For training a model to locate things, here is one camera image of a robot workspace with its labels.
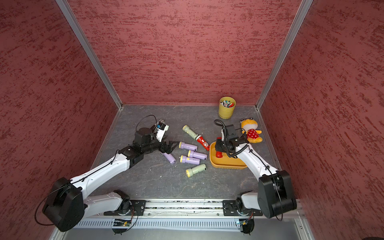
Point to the orange plush toy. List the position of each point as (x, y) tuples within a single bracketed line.
[(250, 128)]

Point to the yellow-green pen cup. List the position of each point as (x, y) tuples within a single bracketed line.
[(226, 107)]

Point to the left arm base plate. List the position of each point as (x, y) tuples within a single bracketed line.
[(135, 207)]

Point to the green flashlight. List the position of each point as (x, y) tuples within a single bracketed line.
[(190, 132), (195, 170)]

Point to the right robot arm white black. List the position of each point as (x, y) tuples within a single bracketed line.
[(275, 194)]

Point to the purple flashlight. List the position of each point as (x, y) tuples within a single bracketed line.
[(190, 147), (170, 158), (197, 155), (189, 160)]

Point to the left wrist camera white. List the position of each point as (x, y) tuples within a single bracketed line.
[(160, 131)]

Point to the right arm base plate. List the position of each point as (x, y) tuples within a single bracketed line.
[(236, 208)]

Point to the yellow plastic storage tray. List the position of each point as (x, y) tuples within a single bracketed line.
[(225, 162)]

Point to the purple flashlight top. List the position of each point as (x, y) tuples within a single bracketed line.
[(190, 147)]

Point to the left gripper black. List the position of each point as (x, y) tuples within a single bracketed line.
[(169, 149)]

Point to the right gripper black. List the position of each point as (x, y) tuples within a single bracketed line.
[(228, 151)]

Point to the grey white stapler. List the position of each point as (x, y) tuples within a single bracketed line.
[(161, 121)]

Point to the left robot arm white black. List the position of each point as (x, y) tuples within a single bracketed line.
[(70, 201)]

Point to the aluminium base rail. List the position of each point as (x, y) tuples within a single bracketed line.
[(189, 219)]

